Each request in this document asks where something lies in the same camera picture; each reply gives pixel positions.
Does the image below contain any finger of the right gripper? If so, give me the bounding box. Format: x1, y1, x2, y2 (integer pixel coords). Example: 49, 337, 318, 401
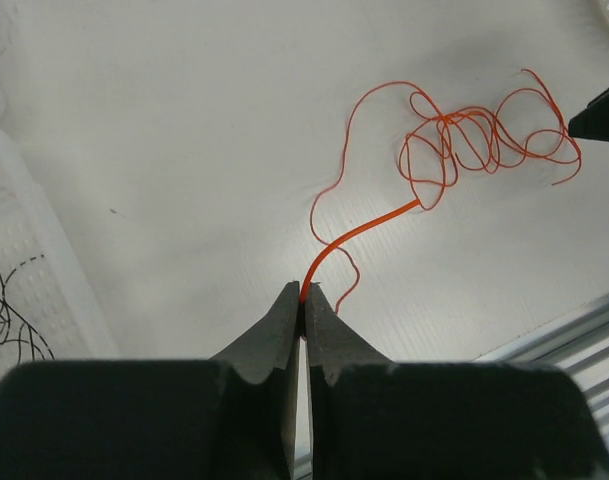
568, 88, 609, 143

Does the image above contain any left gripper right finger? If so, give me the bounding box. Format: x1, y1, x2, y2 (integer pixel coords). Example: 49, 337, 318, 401
303, 285, 609, 479

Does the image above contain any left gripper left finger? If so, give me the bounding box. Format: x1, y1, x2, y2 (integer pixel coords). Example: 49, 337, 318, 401
0, 282, 299, 479

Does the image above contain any orange wire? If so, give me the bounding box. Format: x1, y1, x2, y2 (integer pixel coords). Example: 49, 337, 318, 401
403, 68, 583, 186
298, 79, 583, 341

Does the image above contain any aluminium rail frame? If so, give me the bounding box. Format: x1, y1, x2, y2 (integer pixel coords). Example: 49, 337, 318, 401
295, 295, 609, 479

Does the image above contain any black wire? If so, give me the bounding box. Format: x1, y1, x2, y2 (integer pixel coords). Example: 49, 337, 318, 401
0, 254, 55, 386

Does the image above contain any front left white basket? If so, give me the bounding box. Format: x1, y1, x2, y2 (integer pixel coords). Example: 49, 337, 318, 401
0, 130, 118, 380

